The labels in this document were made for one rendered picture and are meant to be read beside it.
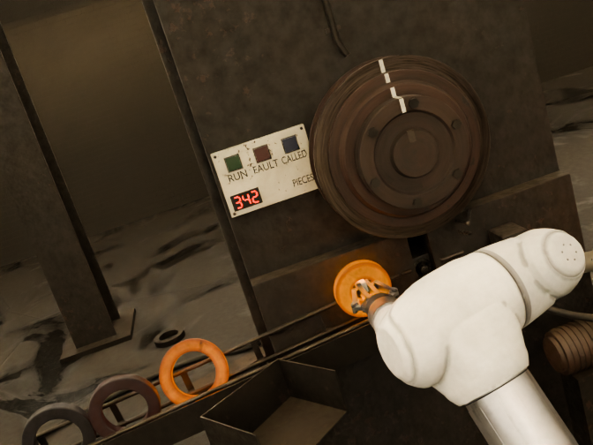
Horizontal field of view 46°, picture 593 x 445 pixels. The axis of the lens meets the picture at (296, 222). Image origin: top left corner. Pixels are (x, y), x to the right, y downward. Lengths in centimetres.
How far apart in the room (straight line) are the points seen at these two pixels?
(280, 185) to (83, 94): 609
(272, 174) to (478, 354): 105
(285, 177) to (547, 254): 101
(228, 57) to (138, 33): 597
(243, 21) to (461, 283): 109
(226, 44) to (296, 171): 38
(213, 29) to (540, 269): 114
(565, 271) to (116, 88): 705
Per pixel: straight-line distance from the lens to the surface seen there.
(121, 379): 191
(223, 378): 192
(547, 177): 213
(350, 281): 186
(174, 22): 186
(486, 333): 96
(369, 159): 170
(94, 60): 784
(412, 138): 171
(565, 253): 103
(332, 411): 173
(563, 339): 198
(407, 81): 177
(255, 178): 187
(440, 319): 95
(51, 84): 790
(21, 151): 436
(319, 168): 176
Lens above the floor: 149
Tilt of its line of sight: 15 degrees down
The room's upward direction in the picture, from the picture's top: 18 degrees counter-clockwise
